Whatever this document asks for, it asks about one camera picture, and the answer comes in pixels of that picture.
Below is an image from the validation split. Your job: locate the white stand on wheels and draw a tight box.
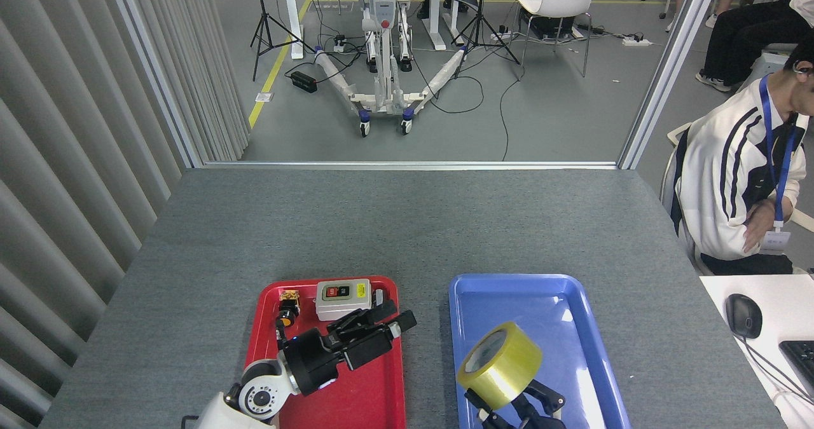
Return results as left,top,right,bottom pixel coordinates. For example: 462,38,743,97
314,0,468,137

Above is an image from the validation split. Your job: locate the white desk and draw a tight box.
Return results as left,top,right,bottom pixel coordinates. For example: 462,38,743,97
700,275,814,429

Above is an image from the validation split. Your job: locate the white chair with armrest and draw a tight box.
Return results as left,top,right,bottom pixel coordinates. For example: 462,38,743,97
660,121,814,276

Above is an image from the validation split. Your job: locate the white push button switch box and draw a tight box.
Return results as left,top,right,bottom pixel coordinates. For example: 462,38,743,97
315,279,373,322

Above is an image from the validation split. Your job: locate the person's hand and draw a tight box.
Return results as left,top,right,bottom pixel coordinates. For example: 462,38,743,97
743,199,778,254

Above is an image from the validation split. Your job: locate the red plastic tray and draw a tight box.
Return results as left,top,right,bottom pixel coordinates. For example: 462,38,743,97
245,275,406,429

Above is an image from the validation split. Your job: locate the yellow tape roll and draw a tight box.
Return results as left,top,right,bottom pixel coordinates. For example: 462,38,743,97
457,322,543,411

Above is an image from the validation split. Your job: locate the black computer mouse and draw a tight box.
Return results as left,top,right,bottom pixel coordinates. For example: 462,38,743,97
726,294,763,339

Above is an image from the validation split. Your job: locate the person in white jacket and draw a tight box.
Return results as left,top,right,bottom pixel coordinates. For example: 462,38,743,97
661,32,814,276

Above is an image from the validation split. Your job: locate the silver post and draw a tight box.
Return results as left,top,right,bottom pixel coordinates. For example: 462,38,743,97
617,0,726,170
105,0,204,168

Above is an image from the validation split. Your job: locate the black floor cable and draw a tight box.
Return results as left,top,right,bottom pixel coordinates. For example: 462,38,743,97
407,60,522,161

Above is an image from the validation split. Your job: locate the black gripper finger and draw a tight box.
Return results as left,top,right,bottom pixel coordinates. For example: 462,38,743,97
347,310,417,347
464,388,513,429
512,380,565,429
328,299,397,344

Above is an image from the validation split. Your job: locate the silver rail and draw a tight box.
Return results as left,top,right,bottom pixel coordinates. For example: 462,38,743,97
203,161,619,170

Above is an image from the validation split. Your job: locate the black tripod stand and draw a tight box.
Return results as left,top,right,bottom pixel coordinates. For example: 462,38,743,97
250,0,315,81
453,0,521,77

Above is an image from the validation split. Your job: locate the black keyboard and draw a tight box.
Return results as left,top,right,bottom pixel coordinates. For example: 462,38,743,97
779,340,814,398

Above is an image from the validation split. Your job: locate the yellow black push button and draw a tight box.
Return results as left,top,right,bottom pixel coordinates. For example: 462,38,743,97
274,290,301,342

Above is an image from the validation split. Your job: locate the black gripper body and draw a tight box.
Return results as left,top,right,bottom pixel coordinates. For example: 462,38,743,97
280,329,393,397

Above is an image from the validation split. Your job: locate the blue plastic tray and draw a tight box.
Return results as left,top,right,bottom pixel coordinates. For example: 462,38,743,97
448,273,633,429

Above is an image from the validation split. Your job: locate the black mouse cable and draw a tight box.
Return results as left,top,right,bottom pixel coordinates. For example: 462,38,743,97
741,337,814,411

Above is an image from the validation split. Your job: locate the person in black trousers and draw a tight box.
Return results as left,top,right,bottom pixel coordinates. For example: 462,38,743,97
695,0,814,93

